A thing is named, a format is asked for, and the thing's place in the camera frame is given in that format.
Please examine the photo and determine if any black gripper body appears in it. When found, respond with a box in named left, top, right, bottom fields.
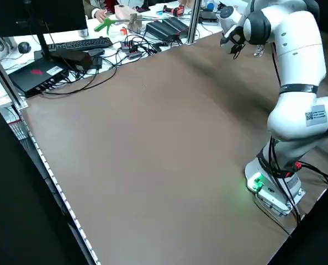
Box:
left=229, top=26, right=247, bottom=47

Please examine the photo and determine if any clear dropper bottle blue cap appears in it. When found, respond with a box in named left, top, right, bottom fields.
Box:
left=253, top=44, right=266, bottom=59

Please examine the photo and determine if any black flat box device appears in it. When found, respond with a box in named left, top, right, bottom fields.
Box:
left=201, top=10, right=219, bottom=23

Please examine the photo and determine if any red and black power drill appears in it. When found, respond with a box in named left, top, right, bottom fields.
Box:
left=163, top=6, right=184, bottom=17

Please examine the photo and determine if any black power supply unit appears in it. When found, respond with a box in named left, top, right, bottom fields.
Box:
left=145, top=18, right=189, bottom=39

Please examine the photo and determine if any grey usb hub with plugs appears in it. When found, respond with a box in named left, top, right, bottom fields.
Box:
left=120, top=40, right=143, bottom=60

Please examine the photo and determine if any light wooden block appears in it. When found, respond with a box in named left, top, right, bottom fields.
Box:
left=114, top=4, right=139, bottom=22

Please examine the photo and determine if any green plastic hand tool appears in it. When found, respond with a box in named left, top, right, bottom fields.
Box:
left=94, top=17, right=117, bottom=36

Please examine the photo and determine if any black power adapter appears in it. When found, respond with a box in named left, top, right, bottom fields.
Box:
left=91, top=55, right=103, bottom=70

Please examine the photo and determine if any black keyboard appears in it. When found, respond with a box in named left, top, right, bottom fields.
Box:
left=46, top=36, right=114, bottom=53

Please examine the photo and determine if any dark brown box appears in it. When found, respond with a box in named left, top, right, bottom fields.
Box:
left=51, top=50, right=93, bottom=73

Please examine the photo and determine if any black monitor stand pole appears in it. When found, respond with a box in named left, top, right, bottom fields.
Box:
left=24, top=0, right=52, bottom=59

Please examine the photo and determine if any black computer monitor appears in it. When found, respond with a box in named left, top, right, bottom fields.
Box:
left=0, top=0, right=89, bottom=38

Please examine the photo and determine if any black computer with red logo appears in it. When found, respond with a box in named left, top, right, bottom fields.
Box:
left=8, top=59, right=71, bottom=98

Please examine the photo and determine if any black computer mouse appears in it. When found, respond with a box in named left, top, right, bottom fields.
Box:
left=18, top=41, right=32, bottom=54

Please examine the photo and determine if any grey white device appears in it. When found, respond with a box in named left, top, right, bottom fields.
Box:
left=0, top=37, right=15, bottom=53

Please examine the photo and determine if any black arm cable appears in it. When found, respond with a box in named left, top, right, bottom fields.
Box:
left=268, top=43, right=303, bottom=223

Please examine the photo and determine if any aluminium profile post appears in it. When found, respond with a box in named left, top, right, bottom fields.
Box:
left=0, top=41, right=29, bottom=109
left=186, top=0, right=202, bottom=45

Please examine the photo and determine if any grey metal bracket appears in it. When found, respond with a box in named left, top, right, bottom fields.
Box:
left=127, top=13, right=143, bottom=34

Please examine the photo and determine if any black table cable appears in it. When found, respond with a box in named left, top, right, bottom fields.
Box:
left=41, top=46, right=118, bottom=96

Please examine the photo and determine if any black cable with red plug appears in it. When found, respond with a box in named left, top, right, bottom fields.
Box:
left=295, top=161, right=328, bottom=188

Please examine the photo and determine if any aluminium table edge rail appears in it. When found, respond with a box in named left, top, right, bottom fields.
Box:
left=14, top=109, right=102, bottom=265

